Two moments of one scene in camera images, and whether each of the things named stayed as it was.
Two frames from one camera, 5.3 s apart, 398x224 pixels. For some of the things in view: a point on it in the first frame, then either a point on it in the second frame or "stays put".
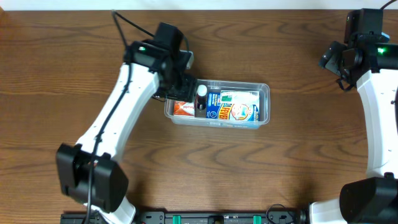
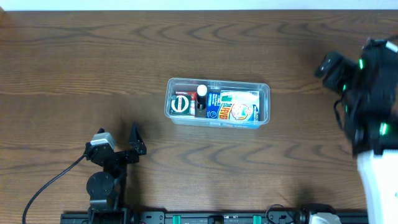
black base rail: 198,217 stays put
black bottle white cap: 201,99 stays put
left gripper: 185,90 to 118,155
